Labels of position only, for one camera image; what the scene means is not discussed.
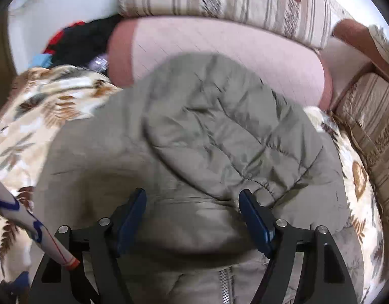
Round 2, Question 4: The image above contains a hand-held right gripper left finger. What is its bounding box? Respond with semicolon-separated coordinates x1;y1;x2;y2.
30;188;147;304

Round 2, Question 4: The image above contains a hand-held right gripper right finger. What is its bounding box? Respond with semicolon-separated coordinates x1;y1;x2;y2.
238;189;360;304

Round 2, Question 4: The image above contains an olive hooded puffer jacket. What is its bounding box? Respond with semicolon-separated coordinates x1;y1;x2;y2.
33;52;364;304

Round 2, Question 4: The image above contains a black clothes pile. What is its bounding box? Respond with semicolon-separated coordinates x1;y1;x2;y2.
52;14;122;68

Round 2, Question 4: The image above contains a floral leaf print blanket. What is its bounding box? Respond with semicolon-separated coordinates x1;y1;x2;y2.
0;65;385;304

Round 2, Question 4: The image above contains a clear plastic bottle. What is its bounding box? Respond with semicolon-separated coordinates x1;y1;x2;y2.
88;54;110;74

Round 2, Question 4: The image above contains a wide striped floral cushion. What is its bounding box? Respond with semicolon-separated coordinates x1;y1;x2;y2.
334;71;389;229

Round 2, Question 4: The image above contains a light blue cloth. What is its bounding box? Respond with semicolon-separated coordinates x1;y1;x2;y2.
31;54;52;68

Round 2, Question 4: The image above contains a red garment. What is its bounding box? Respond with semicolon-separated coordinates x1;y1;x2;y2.
44;22;85;54

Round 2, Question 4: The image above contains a pink bolster cushion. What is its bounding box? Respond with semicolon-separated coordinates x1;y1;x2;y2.
107;16;334;111

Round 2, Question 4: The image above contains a long striped floral cushion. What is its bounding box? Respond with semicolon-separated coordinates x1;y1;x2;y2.
115;0;334;49

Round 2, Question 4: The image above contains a cream crumpled cloth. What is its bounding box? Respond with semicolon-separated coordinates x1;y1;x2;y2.
369;24;389;70

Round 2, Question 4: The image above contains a brown wooden door frame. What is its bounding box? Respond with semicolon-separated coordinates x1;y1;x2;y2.
0;16;17;111

